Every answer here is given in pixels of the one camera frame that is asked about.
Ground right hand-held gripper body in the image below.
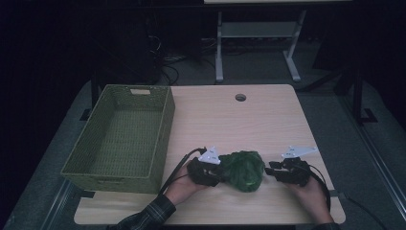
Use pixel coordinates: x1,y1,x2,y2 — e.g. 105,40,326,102
280,145,319,188

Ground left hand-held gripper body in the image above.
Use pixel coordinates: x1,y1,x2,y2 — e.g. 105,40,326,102
186,146,224,188

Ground green cloth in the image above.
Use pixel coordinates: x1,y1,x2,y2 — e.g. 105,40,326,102
219,149,266,194

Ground green woven basket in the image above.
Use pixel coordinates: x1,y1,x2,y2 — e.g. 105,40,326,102
60,83,176,195

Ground person's left hand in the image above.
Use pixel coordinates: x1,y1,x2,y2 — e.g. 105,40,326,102
164,164,209,207

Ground person's right hand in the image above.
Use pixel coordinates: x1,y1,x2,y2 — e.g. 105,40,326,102
285,176,335,225

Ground black metal stand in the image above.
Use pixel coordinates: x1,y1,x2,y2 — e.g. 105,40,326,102
79,68,101,123
333,60,379,127

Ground white metal stand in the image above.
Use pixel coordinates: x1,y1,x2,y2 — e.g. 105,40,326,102
214,9,308,84

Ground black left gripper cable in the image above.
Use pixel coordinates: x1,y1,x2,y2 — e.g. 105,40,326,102
157,146,209,196

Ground grey strap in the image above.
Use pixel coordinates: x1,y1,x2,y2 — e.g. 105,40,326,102
328,189,348,199

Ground black floor cable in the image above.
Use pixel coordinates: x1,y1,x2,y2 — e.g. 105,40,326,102
346,196,381,230

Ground metal floor rail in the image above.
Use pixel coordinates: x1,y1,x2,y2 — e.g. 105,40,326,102
38,179,74,230
337,94,406,222

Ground tangled floor cables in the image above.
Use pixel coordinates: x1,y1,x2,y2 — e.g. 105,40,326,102
146,33,218,86

